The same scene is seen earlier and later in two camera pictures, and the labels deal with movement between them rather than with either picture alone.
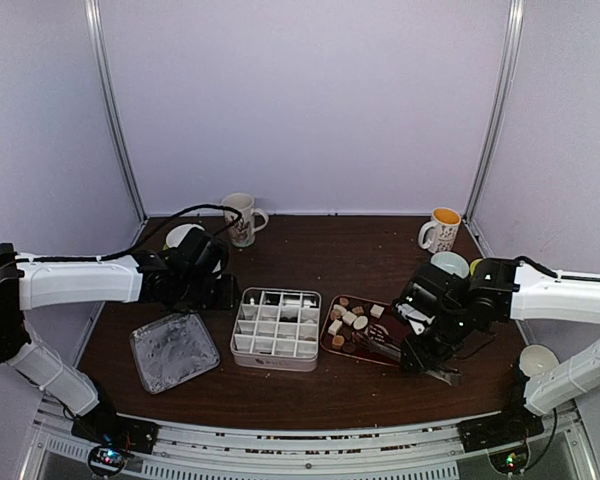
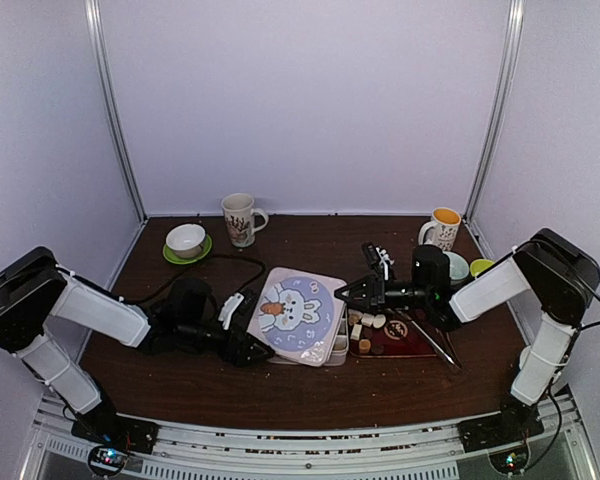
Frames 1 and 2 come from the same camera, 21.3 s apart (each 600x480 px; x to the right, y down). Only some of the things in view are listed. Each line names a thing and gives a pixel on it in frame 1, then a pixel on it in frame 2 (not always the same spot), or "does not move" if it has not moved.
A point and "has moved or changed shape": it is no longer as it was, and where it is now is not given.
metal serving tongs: [378, 339] has moved or changed shape
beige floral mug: [253, 220] does not move
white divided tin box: [277, 330] to [338, 351]
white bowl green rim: [176, 235] does not move
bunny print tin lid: [172, 351] to [296, 315]
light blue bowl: [451, 263] does not move
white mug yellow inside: [439, 234] does not move
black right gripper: [420, 358] to [374, 299]
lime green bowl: [473, 265] does not move
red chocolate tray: [348, 315] has moved or changed shape
